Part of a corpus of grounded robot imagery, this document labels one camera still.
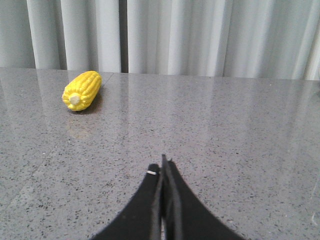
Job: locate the yellow corn cob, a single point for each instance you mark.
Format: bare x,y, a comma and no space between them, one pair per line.
82,90

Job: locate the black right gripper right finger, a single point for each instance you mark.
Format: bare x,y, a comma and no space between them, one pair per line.
185,217

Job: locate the white curtain right panel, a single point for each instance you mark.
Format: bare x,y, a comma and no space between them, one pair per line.
225,38

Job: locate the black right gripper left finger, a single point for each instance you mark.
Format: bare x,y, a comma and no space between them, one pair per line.
141,217

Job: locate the white curtain panel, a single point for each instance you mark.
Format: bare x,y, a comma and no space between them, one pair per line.
64,34
225,38

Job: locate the white curtain left panel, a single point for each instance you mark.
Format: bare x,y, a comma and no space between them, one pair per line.
64,34

